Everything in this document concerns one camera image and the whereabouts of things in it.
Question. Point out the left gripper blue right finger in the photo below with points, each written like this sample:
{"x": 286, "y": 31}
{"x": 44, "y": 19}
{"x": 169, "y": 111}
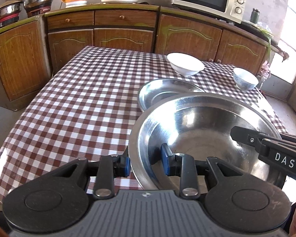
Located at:
{"x": 182, "y": 166}

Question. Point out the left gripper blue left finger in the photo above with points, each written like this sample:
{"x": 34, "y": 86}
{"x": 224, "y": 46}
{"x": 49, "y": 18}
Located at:
{"x": 109, "y": 168}

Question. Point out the small steel bowl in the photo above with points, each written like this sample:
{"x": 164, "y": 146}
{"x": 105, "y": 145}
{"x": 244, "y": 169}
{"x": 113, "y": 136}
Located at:
{"x": 199, "y": 125}

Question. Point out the small steel plate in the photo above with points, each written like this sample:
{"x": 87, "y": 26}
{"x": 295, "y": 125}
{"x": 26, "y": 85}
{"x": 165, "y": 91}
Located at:
{"x": 159, "y": 89}

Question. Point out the blue patterned porcelain bowl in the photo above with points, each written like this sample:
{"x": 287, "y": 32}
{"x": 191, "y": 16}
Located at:
{"x": 244, "y": 80}

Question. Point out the white ceramic bowl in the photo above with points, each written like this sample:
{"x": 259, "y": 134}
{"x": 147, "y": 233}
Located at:
{"x": 184, "y": 64}

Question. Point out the brown checkered tablecloth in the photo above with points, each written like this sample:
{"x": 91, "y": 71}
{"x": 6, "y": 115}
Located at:
{"x": 86, "y": 110}

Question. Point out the pink cloth on shelf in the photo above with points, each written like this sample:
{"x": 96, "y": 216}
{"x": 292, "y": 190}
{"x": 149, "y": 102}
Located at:
{"x": 265, "y": 72}

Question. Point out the green thermos bottle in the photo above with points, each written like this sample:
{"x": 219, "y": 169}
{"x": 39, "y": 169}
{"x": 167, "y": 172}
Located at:
{"x": 254, "y": 16}

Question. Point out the wooden kitchen cabinet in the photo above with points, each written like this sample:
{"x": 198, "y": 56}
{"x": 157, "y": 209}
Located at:
{"x": 33, "y": 49}

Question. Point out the steel pot on cooker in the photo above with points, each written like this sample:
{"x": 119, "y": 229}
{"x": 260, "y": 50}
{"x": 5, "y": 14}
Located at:
{"x": 36, "y": 7}

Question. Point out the lidded steel pot left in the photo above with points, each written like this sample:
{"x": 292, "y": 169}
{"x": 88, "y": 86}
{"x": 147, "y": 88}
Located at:
{"x": 9, "y": 12}

